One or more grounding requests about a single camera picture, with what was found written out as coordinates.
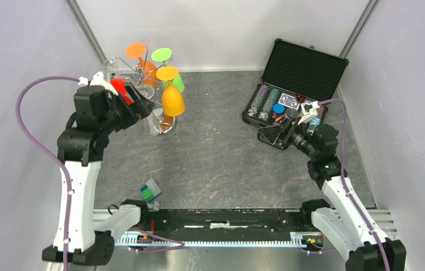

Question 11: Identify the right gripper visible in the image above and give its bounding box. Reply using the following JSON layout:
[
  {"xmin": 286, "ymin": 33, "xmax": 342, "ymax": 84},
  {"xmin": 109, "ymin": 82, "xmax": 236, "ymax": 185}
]
[{"xmin": 258, "ymin": 116, "xmax": 318, "ymax": 159}]

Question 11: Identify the black poker chip case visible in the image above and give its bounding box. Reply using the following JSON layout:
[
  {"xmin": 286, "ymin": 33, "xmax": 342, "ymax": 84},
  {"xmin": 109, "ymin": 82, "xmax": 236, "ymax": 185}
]
[{"xmin": 241, "ymin": 38, "xmax": 349, "ymax": 127}]

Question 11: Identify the clear flute glass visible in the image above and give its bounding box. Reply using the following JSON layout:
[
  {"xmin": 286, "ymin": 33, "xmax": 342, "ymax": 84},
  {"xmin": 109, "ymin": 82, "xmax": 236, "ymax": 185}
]
[{"xmin": 136, "ymin": 85, "xmax": 165, "ymax": 137}]

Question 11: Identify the coloured toy brick block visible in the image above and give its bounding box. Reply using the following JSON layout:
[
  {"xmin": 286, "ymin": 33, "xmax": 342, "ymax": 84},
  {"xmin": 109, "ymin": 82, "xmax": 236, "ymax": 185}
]
[{"xmin": 140, "ymin": 178, "xmax": 162, "ymax": 203}]

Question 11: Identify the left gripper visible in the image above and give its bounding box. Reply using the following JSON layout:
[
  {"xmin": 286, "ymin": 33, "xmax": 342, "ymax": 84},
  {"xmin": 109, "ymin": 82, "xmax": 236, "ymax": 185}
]
[{"xmin": 99, "ymin": 81, "xmax": 155, "ymax": 133}]

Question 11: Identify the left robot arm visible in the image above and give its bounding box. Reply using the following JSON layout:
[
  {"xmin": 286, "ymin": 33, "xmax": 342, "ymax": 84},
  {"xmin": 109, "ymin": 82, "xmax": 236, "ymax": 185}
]
[{"xmin": 42, "ymin": 83, "xmax": 154, "ymax": 267}]

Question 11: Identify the green plastic wine glass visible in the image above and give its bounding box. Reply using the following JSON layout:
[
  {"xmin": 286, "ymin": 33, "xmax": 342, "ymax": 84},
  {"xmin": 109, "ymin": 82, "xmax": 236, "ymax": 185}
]
[{"xmin": 151, "ymin": 47, "xmax": 185, "ymax": 93}]

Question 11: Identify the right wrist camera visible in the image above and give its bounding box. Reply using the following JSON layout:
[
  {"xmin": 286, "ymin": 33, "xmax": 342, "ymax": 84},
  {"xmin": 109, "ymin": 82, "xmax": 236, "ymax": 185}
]
[{"xmin": 298, "ymin": 101, "xmax": 320, "ymax": 125}]

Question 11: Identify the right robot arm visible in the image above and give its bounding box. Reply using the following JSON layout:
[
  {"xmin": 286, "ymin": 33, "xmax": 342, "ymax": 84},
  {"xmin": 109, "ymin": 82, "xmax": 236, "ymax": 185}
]
[{"xmin": 258, "ymin": 123, "xmax": 406, "ymax": 270}]

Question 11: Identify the red plastic wine glass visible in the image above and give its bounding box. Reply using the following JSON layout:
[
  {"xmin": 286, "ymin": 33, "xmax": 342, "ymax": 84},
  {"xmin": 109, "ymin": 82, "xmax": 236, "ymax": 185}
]
[{"xmin": 110, "ymin": 78, "xmax": 133, "ymax": 105}]

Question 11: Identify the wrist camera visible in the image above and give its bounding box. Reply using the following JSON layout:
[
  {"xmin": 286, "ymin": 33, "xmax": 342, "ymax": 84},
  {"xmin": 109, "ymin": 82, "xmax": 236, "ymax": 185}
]
[
  {"xmin": 78, "ymin": 71, "xmax": 119, "ymax": 96},
  {"xmin": 298, "ymin": 101, "xmax": 320, "ymax": 125}
]

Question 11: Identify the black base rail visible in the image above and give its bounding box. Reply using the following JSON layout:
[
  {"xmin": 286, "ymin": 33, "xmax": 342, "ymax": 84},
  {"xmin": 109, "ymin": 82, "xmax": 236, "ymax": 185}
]
[{"xmin": 92, "ymin": 208, "xmax": 397, "ymax": 250}]

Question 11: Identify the orange plastic wine glass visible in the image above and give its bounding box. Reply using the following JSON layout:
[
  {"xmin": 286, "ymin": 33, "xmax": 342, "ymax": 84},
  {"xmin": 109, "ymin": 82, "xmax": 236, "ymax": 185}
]
[{"xmin": 125, "ymin": 42, "xmax": 158, "ymax": 88}]

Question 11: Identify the chrome wine glass rack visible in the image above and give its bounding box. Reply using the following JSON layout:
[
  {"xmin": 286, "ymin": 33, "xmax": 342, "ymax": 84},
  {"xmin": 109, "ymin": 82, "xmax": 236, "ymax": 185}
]
[{"xmin": 101, "ymin": 57, "xmax": 177, "ymax": 137}]

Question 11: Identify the yellow plastic wine glass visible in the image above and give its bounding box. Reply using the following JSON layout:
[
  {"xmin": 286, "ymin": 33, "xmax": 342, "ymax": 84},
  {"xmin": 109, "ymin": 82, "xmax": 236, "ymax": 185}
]
[{"xmin": 162, "ymin": 86, "xmax": 185, "ymax": 117}]

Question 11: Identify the clear wine glass on rack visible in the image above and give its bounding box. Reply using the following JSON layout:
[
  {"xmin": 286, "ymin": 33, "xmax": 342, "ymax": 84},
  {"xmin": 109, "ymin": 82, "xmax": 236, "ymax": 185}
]
[{"xmin": 102, "ymin": 58, "xmax": 119, "ymax": 73}]

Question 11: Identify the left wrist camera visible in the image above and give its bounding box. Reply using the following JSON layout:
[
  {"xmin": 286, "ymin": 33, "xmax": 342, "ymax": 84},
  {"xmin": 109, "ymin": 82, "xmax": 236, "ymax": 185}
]
[{"xmin": 78, "ymin": 71, "xmax": 119, "ymax": 96}]

